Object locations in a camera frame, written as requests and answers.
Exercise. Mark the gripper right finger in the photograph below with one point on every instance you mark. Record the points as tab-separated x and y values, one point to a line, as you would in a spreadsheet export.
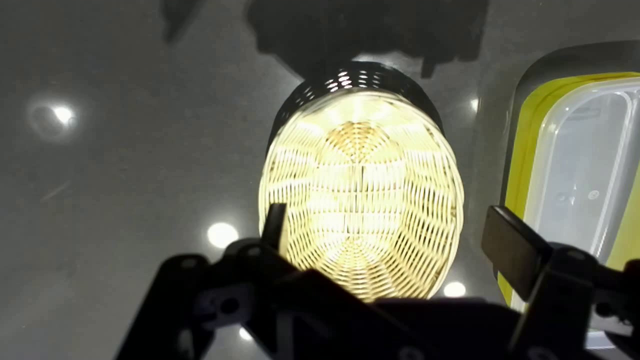
550	280

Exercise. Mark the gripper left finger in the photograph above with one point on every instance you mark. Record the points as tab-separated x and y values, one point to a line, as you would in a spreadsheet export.
240	295

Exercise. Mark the clear plastic container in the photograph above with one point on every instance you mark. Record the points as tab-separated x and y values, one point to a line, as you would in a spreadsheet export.
582	165

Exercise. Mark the yellow-green plastic container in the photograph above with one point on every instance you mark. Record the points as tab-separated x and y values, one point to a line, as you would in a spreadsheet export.
525	150

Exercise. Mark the cream woven wicker basket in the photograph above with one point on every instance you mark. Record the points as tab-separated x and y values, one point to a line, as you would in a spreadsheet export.
360	192

